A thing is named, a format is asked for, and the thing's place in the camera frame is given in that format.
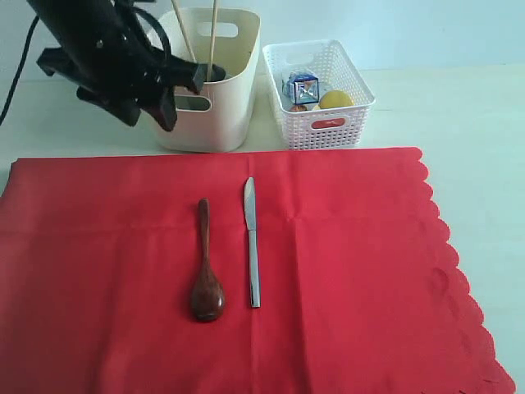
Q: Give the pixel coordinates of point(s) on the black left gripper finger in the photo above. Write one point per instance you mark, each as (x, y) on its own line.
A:
(161, 106)
(179, 72)

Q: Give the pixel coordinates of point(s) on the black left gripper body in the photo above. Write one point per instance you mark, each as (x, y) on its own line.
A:
(113, 50)

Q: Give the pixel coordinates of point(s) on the stainless steel cup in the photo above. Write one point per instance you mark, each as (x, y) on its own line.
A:
(215, 74)

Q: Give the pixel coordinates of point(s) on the wooden chopstick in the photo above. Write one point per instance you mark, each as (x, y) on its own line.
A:
(183, 30)
(215, 7)

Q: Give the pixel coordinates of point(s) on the blue white milk carton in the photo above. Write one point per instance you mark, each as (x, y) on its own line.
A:
(301, 87)

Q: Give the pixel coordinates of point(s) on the orange fried chicken piece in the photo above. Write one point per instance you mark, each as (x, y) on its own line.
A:
(299, 108)

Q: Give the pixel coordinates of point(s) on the silver table knife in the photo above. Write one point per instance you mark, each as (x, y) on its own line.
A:
(251, 224)

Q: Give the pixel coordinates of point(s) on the yellow lemon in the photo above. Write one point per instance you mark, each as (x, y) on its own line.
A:
(335, 99)

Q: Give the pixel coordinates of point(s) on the red toy sausage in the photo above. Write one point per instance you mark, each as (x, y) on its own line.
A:
(328, 123)

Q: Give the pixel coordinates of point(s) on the red tablecloth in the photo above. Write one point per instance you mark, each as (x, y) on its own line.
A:
(360, 288)

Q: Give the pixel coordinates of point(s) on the dark wooden spoon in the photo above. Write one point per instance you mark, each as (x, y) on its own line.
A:
(207, 299)

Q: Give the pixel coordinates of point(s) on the cream plastic storage bin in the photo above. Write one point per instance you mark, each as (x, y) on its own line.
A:
(216, 120)

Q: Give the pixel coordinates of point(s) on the white perforated plastic basket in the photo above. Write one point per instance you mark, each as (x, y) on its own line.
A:
(329, 61)

